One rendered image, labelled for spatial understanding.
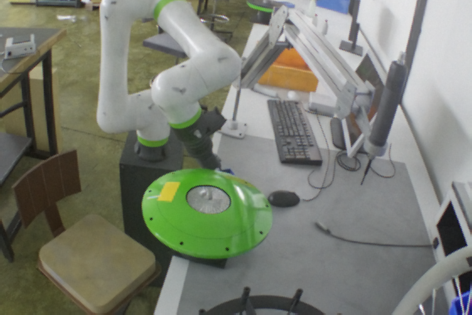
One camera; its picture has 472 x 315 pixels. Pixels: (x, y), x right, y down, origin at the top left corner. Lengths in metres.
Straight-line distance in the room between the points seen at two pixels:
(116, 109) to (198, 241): 0.66
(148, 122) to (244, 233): 0.67
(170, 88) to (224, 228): 0.34
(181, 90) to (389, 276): 0.77
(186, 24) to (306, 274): 0.75
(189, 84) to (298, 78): 1.04
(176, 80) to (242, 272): 0.50
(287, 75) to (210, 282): 1.20
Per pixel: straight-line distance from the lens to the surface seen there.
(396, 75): 0.72
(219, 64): 0.99
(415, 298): 0.50
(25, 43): 2.14
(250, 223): 0.94
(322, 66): 0.97
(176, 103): 0.98
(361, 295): 1.09
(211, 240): 0.89
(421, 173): 1.69
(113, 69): 1.34
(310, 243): 1.17
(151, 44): 3.13
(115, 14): 1.27
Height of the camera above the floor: 1.72
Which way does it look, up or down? 31 degrees down
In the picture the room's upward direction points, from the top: 9 degrees clockwise
